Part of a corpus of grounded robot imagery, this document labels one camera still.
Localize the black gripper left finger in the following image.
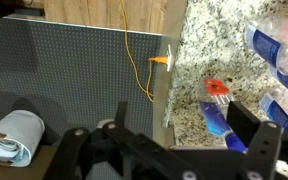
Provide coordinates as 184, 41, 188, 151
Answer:
43, 100, 198, 180

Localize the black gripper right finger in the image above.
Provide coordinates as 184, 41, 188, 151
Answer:
226, 100, 288, 180

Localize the wooden counter cabinet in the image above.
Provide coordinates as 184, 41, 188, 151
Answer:
43, 0, 168, 35

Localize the small white trash bin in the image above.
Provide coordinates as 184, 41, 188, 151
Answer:
0, 109, 46, 168

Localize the orange cable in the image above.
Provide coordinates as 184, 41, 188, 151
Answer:
118, 0, 169, 103

